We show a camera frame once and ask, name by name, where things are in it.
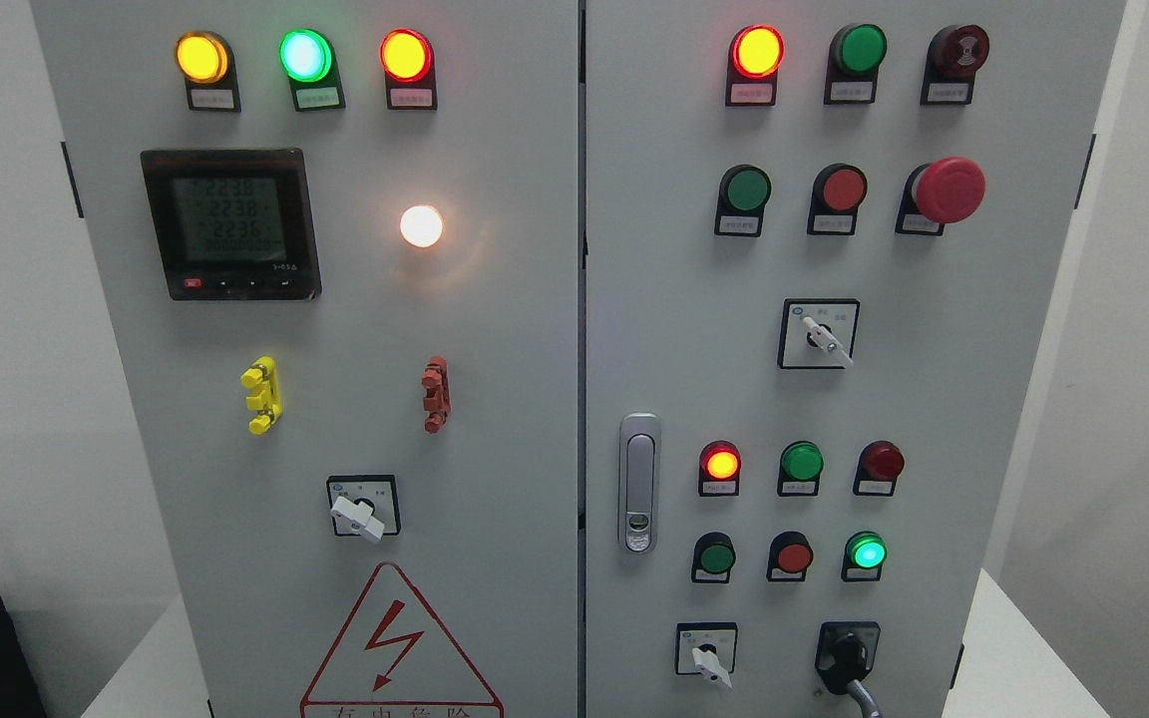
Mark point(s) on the black knob switch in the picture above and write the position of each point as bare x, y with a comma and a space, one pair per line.
845, 652

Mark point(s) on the red terminal connector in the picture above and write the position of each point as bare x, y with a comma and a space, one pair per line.
436, 400

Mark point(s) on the red indicator light middle left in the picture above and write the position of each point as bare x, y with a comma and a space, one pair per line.
719, 470

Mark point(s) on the white lit indicator lamp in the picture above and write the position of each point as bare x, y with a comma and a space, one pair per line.
421, 225

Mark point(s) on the green push button lower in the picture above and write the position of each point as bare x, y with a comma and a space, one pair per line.
713, 557

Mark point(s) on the green push button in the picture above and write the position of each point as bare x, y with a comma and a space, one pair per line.
713, 557
742, 195

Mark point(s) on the green push button upper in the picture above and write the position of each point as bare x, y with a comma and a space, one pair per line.
742, 195

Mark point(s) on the green indicator light middle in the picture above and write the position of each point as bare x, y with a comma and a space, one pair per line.
800, 467

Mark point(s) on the grey left cabinet door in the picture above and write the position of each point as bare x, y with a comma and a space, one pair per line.
489, 504

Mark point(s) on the grey cabinet door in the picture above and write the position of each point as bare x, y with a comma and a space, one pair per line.
489, 504
685, 324

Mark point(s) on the grey right cabinet door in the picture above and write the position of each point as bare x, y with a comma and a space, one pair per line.
685, 324

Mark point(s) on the red push button lower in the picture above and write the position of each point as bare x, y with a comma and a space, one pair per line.
790, 556

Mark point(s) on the red push button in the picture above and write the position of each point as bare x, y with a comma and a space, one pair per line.
790, 556
836, 195

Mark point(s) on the yellow terminal connector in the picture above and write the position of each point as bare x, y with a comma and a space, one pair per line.
263, 398

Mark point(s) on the red push button upper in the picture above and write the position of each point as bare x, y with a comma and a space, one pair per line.
836, 195

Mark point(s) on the red indicator light middle right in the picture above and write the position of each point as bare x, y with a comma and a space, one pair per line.
878, 468

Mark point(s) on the red indicator light left door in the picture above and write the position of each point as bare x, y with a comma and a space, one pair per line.
408, 62

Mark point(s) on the red indicator light door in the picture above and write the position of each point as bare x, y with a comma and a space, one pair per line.
754, 58
408, 62

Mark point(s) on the green lamp button lower right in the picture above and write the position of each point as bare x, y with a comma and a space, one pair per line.
864, 555

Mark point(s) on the red triangle warning sticker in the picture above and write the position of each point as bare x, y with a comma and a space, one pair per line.
394, 657

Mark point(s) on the red indicator light right door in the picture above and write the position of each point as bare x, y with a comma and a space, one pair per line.
754, 58

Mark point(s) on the black digital power meter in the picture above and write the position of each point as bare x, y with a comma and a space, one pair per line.
233, 224

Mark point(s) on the green lit indicator light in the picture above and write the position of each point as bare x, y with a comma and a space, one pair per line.
310, 64

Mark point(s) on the red emergency stop button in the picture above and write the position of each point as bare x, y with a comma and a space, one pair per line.
938, 194

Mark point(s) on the green indicator light top right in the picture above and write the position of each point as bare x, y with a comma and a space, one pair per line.
853, 64

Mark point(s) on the yellow indicator light top left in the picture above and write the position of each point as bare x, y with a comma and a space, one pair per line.
208, 65

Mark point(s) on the dark red buzzer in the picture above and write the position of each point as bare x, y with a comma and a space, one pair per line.
954, 57

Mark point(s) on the silver door latch handle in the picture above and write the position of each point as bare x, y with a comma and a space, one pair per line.
639, 437

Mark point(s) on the white selector switch upper right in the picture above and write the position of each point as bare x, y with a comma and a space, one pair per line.
818, 333

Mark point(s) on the white selector switch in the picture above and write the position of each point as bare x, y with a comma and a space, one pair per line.
818, 333
706, 649

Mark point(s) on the white selector switch left door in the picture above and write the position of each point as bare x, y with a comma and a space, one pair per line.
366, 507

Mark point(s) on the white selector switch bottom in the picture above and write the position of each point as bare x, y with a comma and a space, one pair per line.
706, 649

